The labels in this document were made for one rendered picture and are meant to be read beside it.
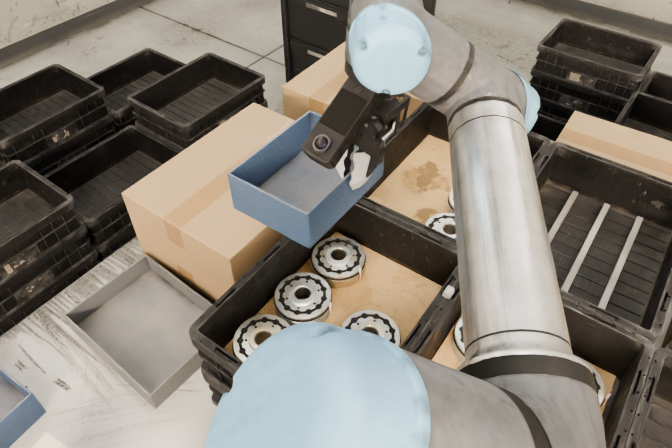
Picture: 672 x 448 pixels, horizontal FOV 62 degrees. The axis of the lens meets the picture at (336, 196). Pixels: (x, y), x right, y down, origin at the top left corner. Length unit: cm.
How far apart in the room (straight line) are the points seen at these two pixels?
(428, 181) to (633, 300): 47
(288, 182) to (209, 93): 135
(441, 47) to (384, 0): 7
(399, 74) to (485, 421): 33
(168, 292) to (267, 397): 97
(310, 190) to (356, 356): 63
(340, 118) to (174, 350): 65
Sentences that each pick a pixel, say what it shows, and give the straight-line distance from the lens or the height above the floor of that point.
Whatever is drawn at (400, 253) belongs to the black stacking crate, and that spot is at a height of 86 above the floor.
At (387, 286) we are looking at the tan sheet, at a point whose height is 83.
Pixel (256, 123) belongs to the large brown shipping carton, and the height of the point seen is 90.
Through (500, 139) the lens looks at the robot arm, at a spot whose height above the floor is 136.
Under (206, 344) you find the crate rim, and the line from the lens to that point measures 89.
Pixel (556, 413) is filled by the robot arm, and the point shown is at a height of 135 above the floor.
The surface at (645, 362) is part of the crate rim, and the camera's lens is 97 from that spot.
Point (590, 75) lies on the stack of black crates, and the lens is 240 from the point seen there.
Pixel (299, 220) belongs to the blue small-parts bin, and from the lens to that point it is 77.
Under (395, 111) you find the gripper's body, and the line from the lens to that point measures 74.
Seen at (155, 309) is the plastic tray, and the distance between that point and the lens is 124.
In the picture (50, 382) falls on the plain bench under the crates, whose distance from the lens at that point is 122.
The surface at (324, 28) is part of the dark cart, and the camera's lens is 247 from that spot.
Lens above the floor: 167
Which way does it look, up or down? 43 degrees down
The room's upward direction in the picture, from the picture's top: straight up
